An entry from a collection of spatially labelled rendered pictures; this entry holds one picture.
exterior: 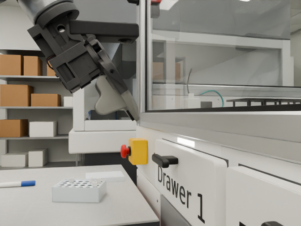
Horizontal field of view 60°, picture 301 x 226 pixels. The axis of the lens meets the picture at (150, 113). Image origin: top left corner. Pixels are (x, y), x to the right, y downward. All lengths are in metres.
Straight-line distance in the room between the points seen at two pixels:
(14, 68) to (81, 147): 3.43
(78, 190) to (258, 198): 0.53
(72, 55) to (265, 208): 0.32
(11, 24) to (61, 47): 4.80
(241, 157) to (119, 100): 0.20
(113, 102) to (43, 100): 4.06
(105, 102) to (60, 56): 0.10
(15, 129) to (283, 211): 4.40
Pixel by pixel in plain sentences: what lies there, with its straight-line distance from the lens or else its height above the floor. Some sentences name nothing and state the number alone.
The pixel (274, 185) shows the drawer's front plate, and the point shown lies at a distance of 0.25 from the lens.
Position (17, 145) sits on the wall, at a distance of 5.02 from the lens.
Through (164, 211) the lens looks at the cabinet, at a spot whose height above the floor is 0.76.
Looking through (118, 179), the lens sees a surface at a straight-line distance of 0.90.
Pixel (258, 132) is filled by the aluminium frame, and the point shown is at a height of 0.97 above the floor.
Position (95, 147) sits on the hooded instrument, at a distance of 1.25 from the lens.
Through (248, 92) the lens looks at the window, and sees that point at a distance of 0.34.
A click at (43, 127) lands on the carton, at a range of 4.39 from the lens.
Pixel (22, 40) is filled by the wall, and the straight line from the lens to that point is 5.11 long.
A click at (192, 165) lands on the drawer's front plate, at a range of 0.41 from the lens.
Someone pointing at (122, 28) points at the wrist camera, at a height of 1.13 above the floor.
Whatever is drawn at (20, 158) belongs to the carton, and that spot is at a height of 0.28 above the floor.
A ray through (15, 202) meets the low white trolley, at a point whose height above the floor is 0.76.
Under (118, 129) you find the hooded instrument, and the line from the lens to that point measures 1.25.
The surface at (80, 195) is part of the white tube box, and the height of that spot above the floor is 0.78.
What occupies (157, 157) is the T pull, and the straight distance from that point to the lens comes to 0.46.
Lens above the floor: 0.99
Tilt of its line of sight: level
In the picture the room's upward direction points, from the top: straight up
